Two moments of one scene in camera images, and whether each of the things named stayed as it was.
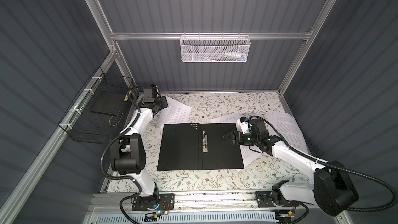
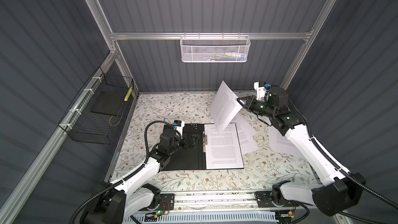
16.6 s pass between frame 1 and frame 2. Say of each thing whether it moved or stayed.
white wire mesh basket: stayed
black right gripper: moved
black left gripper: moved
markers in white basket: stayed
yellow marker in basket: stayed
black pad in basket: stayed
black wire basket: stayed
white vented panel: stayed
